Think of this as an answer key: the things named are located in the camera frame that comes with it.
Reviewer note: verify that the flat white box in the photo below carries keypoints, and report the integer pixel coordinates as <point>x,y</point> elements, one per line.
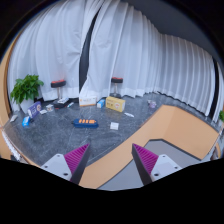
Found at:
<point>63,100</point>

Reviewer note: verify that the white marker pen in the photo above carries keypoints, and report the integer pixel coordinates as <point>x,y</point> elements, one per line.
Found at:
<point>70,105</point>

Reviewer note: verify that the small purple cup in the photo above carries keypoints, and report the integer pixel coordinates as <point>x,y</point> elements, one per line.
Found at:
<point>152,104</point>

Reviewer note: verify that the small clear box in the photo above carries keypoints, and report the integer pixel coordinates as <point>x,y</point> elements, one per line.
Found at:
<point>49,107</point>

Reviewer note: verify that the black stool with orange trim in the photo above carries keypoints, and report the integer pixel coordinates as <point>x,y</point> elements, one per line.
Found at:
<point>58,83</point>
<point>117,80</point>

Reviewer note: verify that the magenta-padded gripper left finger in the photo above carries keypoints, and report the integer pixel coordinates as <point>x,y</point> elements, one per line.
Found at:
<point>56,165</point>

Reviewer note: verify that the yellow carton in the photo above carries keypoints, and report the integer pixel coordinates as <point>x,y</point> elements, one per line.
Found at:
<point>115,104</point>

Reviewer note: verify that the white curtain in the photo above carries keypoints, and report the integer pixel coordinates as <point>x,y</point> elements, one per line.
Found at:
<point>143,56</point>
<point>50,43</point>

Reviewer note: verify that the small blue packet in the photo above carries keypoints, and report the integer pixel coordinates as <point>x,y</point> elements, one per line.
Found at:
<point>26,121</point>

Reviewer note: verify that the blue power strip orange sockets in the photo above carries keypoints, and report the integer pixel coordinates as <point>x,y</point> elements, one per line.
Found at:
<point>85,123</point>

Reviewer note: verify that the purple printed box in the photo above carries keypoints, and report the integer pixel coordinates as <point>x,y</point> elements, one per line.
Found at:
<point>34,110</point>

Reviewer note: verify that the white and orange carton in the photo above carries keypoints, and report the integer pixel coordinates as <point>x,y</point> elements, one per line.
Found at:
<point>87,101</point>

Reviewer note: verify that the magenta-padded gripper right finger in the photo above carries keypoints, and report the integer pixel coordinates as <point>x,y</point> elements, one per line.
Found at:
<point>165,165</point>

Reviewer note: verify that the small white card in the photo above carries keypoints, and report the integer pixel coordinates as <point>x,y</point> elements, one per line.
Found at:
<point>43,112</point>

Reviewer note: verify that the white tube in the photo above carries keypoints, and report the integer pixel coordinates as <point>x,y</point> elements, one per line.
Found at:
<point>129,115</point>

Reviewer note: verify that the small blue and white box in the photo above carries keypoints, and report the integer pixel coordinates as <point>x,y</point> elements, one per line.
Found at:
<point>100,104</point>

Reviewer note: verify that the green potted plant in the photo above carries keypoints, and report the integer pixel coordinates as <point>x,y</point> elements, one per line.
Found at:
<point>26,88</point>
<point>221,115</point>

